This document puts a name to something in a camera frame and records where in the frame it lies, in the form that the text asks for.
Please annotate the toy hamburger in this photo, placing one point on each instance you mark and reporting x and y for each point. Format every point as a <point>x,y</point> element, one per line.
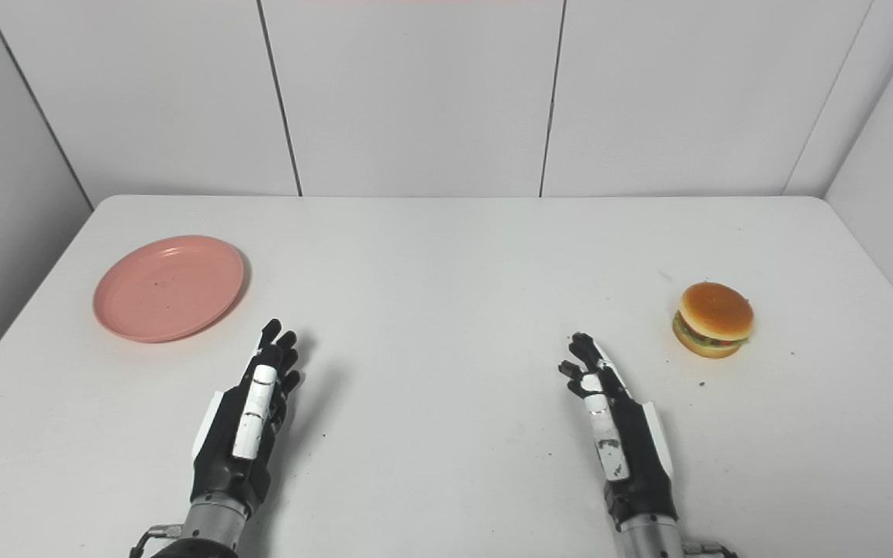
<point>713,319</point>

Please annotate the pink plate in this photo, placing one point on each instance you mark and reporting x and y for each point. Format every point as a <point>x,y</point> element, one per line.
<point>170,288</point>

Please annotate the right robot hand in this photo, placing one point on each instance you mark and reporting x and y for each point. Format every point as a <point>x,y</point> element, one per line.
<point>637,473</point>

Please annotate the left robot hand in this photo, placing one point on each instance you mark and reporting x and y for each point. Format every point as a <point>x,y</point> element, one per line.
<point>231,465</point>

